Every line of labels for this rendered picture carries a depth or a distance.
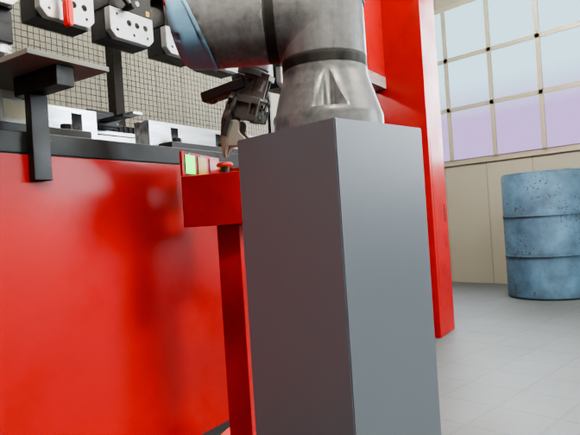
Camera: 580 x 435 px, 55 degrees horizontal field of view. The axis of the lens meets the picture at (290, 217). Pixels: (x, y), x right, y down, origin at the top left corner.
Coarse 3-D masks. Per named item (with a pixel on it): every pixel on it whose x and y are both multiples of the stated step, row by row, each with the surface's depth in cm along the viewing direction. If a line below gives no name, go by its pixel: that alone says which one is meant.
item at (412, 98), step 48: (384, 0) 299; (432, 0) 310; (384, 48) 300; (432, 48) 304; (384, 96) 301; (432, 96) 300; (432, 144) 294; (432, 192) 290; (432, 240) 289; (432, 288) 290
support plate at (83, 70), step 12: (24, 48) 99; (0, 60) 104; (12, 60) 103; (24, 60) 103; (36, 60) 104; (48, 60) 104; (60, 60) 105; (72, 60) 107; (0, 72) 110; (12, 72) 110; (24, 72) 111; (84, 72) 114; (96, 72) 114; (0, 84) 118; (12, 84) 118
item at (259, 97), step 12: (240, 72) 130; (252, 72) 126; (264, 72) 127; (252, 84) 128; (264, 84) 127; (240, 96) 127; (252, 96) 128; (264, 96) 127; (240, 108) 128; (252, 108) 127; (264, 108) 129; (252, 120) 126; (264, 120) 130
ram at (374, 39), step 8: (368, 0) 286; (376, 0) 296; (368, 8) 286; (376, 8) 295; (368, 16) 285; (376, 16) 295; (368, 24) 285; (376, 24) 294; (368, 32) 284; (376, 32) 294; (368, 40) 284; (376, 40) 293; (368, 48) 283; (376, 48) 292; (368, 56) 282; (376, 56) 292; (368, 64) 282; (376, 64) 291; (384, 64) 300; (376, 72) 290; (384, 72) 299; (376, 80) 290; (376, 88) 298; (384, 88) 299
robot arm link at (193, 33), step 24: (168, 0) 72; (192, 0) 72; (216, 0) 71; (240, 0) 71; (192, 24) 72; (216, 24) 72; (240, 24) 71; (192, 48) 73; (216, 48) 73; (240, 48) 73; (264, 48) 73
